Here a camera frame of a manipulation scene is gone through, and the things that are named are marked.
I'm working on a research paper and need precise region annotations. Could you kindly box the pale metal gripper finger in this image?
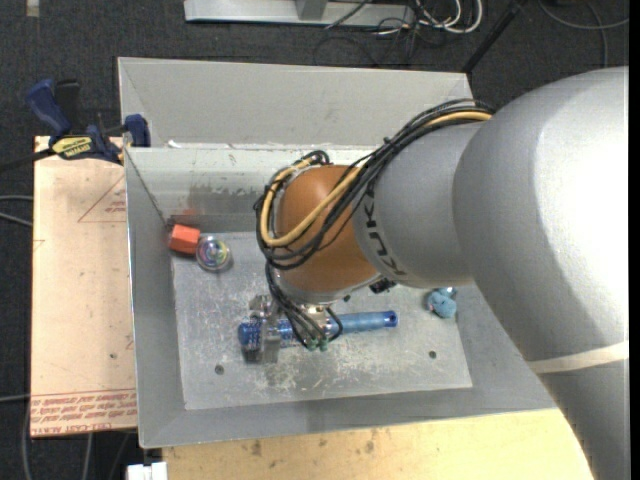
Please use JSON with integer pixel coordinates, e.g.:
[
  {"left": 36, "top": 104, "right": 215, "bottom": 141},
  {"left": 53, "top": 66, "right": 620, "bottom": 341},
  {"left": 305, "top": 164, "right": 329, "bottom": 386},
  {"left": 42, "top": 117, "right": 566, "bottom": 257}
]
[
  {"left": 243, "top": 333, "right": 282, "bottom": 365},
  {"left": 248, "top": 294, "right": 279, "bottom": 337}
]

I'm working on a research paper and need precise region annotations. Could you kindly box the blue cylindrical tool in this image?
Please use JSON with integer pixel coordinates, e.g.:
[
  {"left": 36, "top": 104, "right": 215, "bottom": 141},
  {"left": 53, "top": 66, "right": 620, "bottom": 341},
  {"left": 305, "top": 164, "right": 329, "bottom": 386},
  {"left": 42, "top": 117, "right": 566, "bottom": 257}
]
[{"left": 237, "top": 309, "right": 400, "bottom": 352}]

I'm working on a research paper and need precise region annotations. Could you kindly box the grey metal bin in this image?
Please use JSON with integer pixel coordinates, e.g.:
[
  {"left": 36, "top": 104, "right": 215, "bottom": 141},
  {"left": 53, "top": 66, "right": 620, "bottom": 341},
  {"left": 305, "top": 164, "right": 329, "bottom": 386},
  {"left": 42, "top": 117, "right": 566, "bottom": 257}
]
[{"left": 117, "top": 56, "right": 557, "bottom": 449}]

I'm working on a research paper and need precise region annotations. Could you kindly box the clear iridescent ball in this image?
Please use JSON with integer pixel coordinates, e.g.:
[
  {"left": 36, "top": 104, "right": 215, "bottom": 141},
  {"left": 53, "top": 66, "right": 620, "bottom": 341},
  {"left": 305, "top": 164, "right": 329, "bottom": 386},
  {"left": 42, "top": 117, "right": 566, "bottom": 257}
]
[{"left": 195, "top": 233, "right": 234, "bottom": 273}]

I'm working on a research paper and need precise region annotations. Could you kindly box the orange-red block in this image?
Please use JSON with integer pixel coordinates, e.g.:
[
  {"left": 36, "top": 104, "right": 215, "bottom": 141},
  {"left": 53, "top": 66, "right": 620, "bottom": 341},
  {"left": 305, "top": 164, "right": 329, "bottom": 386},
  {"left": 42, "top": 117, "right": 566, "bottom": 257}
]
[{"left": 166, "top": 222, "right": 202, "bottom": 256}]

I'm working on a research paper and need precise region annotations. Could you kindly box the blue toy animal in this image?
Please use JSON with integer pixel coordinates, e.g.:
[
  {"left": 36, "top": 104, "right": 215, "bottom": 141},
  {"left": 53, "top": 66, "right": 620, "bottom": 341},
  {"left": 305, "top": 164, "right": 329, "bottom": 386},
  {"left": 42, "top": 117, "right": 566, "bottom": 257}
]
[{"left": 425, "top": 287, "right": 458, "bottom": 320}]

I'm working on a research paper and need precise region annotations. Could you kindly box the brown cardboard board, red print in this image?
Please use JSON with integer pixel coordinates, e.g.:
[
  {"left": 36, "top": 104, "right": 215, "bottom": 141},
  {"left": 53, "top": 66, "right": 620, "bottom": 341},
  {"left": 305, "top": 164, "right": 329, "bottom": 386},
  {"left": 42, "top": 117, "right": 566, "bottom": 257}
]
[{"left": 29, "top": 135, "right": 139, "bottom": 439}]

